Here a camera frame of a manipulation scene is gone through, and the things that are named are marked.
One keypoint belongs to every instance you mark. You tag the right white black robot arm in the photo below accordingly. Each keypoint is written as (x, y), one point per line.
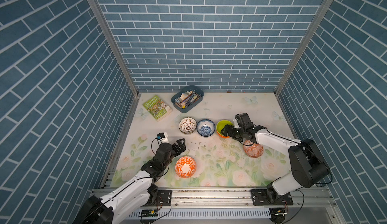
(307, 164)

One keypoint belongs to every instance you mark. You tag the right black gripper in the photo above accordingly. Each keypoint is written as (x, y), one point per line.
(229, 133)

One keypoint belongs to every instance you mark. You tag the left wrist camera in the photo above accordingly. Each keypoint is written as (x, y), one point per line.
(163, 137)

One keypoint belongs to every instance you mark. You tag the aluminium mounting rail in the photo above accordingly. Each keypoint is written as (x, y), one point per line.
(190, 198)

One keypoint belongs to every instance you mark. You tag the teal plastic bin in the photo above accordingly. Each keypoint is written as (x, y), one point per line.
(187, 98)

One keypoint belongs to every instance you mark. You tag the lime green plastic bowl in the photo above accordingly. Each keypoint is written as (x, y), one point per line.
(220, 125)

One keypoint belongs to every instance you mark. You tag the red geometric patterned bowl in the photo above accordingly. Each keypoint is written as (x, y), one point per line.
(253, 150)

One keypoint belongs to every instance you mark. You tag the left circuit board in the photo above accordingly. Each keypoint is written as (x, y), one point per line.
(149, 213)

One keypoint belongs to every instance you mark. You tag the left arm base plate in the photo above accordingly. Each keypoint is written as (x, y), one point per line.
(160, 198)

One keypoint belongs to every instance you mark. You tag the circuit board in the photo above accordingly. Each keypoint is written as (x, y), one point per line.
(149, 213)
(278, 215)

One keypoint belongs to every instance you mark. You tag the green paperback book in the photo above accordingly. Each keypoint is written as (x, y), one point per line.
(157, 108)

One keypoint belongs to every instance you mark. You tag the large blue floral bowl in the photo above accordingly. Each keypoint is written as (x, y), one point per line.
(206, 128)

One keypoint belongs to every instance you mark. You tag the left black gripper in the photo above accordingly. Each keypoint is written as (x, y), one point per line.
(182, 148)

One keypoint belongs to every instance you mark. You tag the maroon patterned white bowl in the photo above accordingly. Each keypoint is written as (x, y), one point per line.
(187, 125)

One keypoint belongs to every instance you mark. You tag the orange floral bowl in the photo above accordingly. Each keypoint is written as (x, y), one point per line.
(185, 167)

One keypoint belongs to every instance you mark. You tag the right circuit board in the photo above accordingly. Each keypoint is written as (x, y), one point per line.
(278, 215)

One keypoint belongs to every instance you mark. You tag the orange plastic bowl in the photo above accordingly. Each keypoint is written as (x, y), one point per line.
(220, 135)

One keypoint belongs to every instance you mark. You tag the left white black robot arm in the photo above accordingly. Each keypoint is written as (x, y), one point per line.
(114, 207)

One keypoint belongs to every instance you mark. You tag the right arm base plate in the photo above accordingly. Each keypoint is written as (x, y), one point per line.
(262, 197)

